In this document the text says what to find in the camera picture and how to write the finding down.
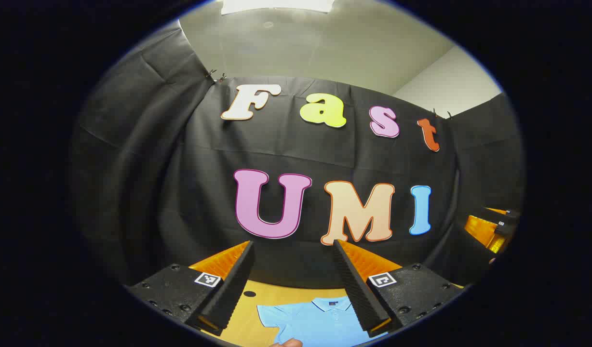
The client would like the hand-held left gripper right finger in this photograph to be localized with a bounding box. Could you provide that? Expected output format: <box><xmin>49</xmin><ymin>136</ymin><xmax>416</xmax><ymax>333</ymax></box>
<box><xmin>332</xmin><ymin>239</ymin><xmax>464</xmax><ymax>338</ymax></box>

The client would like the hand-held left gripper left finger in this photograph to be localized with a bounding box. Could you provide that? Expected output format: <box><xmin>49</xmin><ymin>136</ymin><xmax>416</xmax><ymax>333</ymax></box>
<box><xmin>126</xmin><ymin>240</ymin><xmax>256</xmax><ymax>337</ymax></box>

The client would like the light blue T-shirt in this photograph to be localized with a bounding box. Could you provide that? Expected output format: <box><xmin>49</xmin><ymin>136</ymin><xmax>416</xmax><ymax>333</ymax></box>
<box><xmin>256</xmin><ymin>296</ymin><xmax>388</xmax><ymax>347</ymax></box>

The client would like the black backdrop cloth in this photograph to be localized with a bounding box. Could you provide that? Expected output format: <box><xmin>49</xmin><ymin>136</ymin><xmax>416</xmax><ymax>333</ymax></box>
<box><xmin>69</xmin><ymin>22</ymin><xmax>525</xmax><ymax>290</ymax></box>

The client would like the ceiling light panel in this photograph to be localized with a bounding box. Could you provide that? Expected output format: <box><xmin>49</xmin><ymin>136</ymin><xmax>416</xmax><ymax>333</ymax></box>
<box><xmin>221</xmin><ymin>0</ymin><xmax>335</xmax><ymax>15</ymax></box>

